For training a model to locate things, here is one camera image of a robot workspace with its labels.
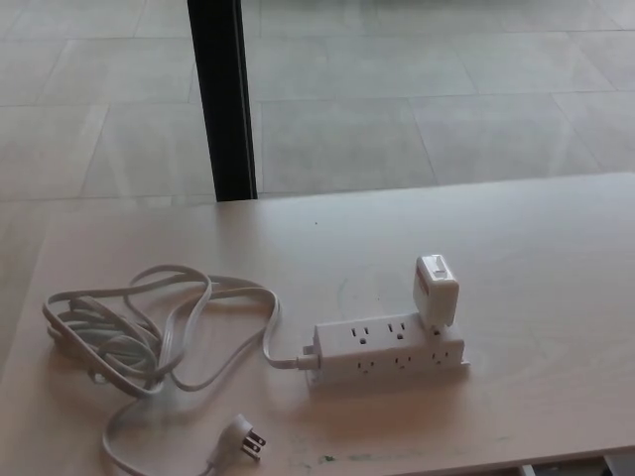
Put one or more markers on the white power strip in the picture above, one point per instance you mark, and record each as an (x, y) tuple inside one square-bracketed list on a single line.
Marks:
[(392, 353)]

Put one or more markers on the white angled wall plug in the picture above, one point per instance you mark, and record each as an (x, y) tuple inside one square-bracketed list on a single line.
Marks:
[(243, 436)]

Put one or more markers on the white plug adapter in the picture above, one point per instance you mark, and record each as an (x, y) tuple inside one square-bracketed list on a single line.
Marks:
[(435, 293)]

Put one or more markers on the black vertical post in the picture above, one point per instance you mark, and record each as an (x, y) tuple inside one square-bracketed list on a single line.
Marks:
[(223, 99)]

